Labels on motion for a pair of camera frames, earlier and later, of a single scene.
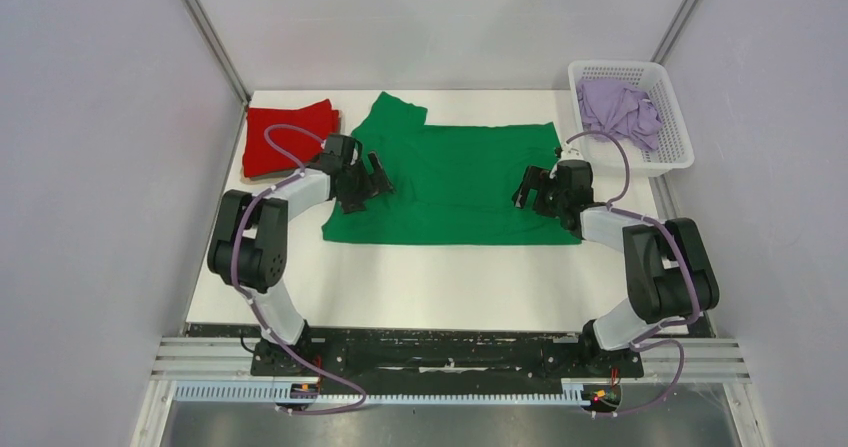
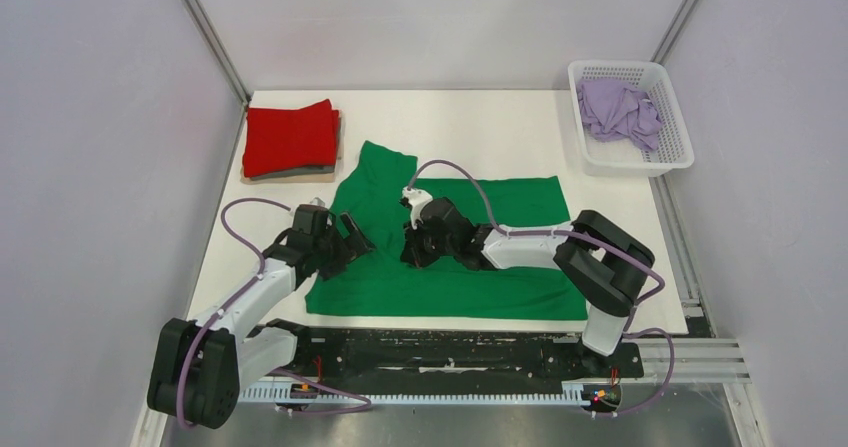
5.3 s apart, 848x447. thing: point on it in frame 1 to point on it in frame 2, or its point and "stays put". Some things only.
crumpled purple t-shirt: [620, 110] stays put
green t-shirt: [452, 184] to [381, 283]
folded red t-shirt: [260, 157] stays put
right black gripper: [537, 179] to [413, 251]
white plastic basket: [637, 100] stays put
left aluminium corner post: [197, 9] stays put
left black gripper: [354, 203] to [355, 243]
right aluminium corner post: [682, 14] stays put
